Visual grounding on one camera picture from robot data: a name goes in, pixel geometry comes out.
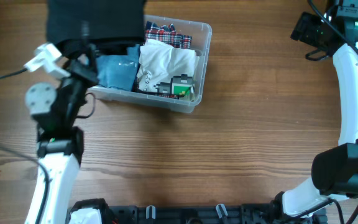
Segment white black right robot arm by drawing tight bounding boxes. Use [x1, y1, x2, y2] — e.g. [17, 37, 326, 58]
[268, 1, 358, 223]

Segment black garment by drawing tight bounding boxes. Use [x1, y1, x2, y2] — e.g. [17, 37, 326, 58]
[46, 0, 146, 58]

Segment white printed t-shirt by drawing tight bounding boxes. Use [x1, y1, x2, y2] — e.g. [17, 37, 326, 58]
[137, 39, 200, 95]

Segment red navy plaid shirt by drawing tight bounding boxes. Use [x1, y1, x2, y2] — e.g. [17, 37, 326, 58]
[136, 21, 194, 99]

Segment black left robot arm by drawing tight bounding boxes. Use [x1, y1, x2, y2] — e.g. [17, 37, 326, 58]
[24, 22, 99, 223]

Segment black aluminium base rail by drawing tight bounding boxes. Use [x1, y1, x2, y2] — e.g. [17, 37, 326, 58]
[104, 202, 328, 224]

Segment clear plastic storage bin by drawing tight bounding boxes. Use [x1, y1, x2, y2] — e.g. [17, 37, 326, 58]
[89, 15, 212, 113]

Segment blue denim jeans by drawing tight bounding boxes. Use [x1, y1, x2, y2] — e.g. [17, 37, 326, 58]
[96, 44, 140, 91]

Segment cream cloth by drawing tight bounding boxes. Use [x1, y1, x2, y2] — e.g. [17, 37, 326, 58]
[179, 88, 197, 101]

